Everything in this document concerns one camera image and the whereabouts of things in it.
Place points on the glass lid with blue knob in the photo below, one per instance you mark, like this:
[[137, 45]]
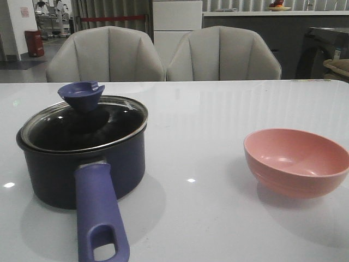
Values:
[[85, 120]]

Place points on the pink bowl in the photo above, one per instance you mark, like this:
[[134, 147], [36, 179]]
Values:
[[296, 163]]

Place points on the right grey upholstered chair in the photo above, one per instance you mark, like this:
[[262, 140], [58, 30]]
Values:
[[221, 53]]

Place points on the grey upholstered chair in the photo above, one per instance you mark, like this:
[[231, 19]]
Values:
[[106, 54], [221, 53]]

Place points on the left grey upholstered chair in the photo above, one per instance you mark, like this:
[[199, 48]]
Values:
[[106, 54]]

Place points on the white refrigerator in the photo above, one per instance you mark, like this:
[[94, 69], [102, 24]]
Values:
[[172, 20]]

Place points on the red barrier belt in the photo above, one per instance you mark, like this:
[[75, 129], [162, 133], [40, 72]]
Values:
[[108, 19]]

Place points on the dark kitchen counter cabinet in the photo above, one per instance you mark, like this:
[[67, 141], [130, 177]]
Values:
[[283, 31]]

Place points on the fruit plate on counter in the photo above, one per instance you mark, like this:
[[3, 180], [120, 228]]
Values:
[[277, 5]]

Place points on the red bin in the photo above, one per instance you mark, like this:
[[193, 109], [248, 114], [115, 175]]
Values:
[[34, 43]]

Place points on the black appliance box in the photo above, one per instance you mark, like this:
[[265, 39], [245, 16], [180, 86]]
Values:
[[320, 44]]

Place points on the beige cushion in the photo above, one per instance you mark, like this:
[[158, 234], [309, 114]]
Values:
[[337, 69]]

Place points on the blue pot with handle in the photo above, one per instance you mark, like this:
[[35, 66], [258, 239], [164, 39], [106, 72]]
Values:
[[91, 183]]

